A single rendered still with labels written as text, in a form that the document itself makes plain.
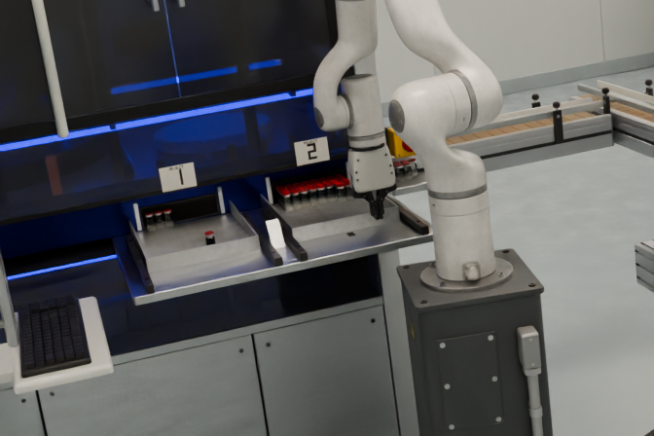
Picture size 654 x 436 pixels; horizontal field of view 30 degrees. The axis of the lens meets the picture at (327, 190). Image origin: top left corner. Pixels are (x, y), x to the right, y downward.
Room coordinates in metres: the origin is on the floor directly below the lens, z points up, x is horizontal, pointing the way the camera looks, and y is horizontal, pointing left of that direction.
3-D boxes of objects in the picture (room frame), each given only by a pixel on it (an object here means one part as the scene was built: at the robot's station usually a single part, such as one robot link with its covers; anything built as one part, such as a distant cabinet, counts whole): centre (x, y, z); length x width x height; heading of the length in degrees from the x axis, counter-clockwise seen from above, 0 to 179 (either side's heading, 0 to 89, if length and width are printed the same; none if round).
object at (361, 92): (2.71, -0.10, 1.17); 0.09 x 0.08 x 0.13; 114
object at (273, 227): (2.62, 0.12, 0.91); 0.14 x 0.03 x 0.06; 13
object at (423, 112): (2.35, -0.23, 1.16); 0.19 x 0.12 x 0.24; 114
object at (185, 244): (2.79, 0.33, 0.90); 0.34 x 0.26 x 0.04; 13
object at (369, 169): (2.71, -0.11, 1.03); 0.10 x 0.08 x 0.11; 103
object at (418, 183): (3.09, -0.22, 0.87); 0.14 x 0.13 x 0.02; 13
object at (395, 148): (3.04, -0.21, 1.00); 0.08 x 0.07 x 0.07; 13
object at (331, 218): (2.87, 0.00, 0.90); 0.34 x 0.26 x 0.04; 14
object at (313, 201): (2.96, 0.03, 0.90); 0.18 x 0.02 x 0.05; 104
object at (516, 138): (3.25, -0.46, 0.92); 0.69 x 0.16 x 0.16; 103
